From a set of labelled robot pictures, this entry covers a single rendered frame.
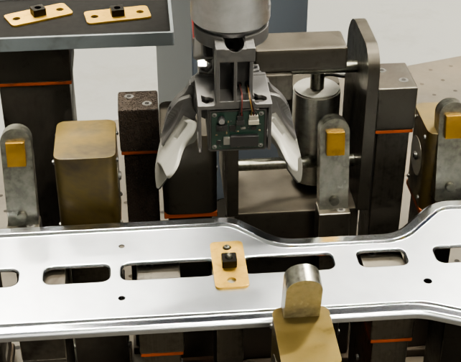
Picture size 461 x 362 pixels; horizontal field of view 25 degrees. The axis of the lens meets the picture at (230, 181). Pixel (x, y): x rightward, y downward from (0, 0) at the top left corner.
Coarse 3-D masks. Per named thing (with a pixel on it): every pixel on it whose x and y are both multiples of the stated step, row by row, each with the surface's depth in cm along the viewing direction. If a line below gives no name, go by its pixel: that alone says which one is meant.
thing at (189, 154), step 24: (192, 144) 127; (192, 168) 129; (216, 168) 130; (168, 192) 131; (192, 192) 131; (216, 192) 132; (168, 216) 133; (192, 216) 133; (192, 264) 139; (192, 336) 145; (192, 360) 147
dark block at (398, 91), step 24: (384, 72) 132; (408, 72) 132; (384, 96) 129; (408, 96) 129; (384, 120) 131; (408, 120) 131; (384, 144) 133; (384, 168) 135; (384, 192) 137; (360, 216) 145; (384, 216) 139
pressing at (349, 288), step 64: (0, 256) 120; (64, 256) 120; (128, 256) 120; (192, 256) 120; (256, 256) 120; (0, 320) 110; (64, 320) 110; (128, 320) 111; (192, 320) 111; (256, 320) 111; (448, 320) 112
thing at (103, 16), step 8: (112, 8) 136; (120, 8) 136; (128, 8) 138; (136, 8) 138; (144, 8) 138; (88, 16) 136; (96, 16) 136; (104, 16) 136; (112, 16) 136; (120, 16) 136; (128, 16) 136; (136, 16) 136; (144, 16) 136
